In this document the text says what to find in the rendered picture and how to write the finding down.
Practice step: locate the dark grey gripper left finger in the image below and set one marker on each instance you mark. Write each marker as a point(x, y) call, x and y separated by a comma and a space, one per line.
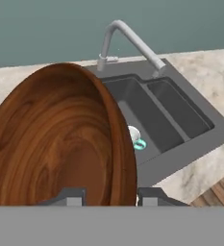
point(72, 195)

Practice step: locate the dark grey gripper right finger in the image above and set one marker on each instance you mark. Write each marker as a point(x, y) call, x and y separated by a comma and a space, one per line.
point(151, 194)

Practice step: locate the brown wooden bowl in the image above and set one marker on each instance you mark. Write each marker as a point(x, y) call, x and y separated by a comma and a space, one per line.
point(59, 137)

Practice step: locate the dark grey double sink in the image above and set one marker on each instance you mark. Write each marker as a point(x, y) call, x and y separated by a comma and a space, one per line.
point(168, 112)

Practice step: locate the grey metal tap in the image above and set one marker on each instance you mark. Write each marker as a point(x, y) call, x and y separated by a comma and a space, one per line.
point(129, 38)

